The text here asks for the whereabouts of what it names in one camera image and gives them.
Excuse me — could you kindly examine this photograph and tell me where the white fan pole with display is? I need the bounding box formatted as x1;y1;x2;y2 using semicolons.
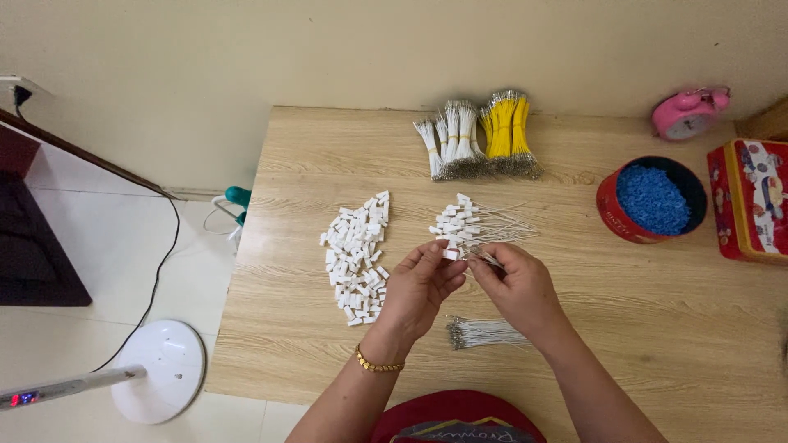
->
0;364;149;413

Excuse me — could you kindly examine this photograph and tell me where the thin white wire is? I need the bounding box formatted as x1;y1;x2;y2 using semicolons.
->
460;246;507;269

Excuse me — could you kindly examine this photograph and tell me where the person's right hand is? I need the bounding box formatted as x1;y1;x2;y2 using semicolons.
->
467;242;571;356

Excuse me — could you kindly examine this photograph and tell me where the teal and white appliance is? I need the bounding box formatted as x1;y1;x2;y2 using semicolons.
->
203;186;252;251

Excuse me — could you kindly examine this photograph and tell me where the gold chain bracelet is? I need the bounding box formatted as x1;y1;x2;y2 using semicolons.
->
355;345;406;374

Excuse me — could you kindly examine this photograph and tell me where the pile of white plastic connectors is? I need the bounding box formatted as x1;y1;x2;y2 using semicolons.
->
318;190;392;327

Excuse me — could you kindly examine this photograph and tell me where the wooden furniture corner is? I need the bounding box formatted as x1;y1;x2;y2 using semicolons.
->
734;95;788;143

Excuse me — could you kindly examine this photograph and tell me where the heap of wired white connectors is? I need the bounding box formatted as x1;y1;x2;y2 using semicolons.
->
428;192;541;252

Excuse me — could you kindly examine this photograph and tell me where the tied white wire bundle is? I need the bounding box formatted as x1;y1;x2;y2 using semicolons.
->
413;119;445;182
457;101;490;180
443;101;464;180
434;113;450;162

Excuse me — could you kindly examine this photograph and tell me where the dark wooden cabinet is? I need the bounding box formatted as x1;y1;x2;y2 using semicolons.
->
0;108;181;308

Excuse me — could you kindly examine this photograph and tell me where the person's red shirt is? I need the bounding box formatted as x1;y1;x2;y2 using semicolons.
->
369;389;547;443

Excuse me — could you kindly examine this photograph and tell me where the heap of blue plastic pieces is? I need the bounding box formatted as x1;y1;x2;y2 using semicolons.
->
616;164;693;237

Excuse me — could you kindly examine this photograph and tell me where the pink alarm clock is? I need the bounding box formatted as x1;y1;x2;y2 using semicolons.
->
651;86;732;142

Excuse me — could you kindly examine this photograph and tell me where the person's left hand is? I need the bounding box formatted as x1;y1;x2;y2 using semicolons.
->
372;240;469;347

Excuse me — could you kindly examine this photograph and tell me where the loose bunch of white wires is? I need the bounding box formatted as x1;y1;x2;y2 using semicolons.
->
446;315;531;351

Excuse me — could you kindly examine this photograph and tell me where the black power cable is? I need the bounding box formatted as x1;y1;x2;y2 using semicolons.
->
14;92;182;374

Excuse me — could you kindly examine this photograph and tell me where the red round tin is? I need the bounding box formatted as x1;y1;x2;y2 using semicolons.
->
595;155;709;246

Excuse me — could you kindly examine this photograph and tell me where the white wall socket with plug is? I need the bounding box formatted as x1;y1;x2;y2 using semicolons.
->
0;74;54;119

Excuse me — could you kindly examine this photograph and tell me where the red printed rectangular tin box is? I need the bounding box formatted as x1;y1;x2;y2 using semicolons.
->
707;138;788;266

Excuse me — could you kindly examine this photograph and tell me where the white fan base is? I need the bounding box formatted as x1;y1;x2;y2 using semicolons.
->
110;319;207;425

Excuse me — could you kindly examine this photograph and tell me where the tied yellow wire bundle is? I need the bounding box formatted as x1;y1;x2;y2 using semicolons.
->
511;91;545;180
489;90;518;176

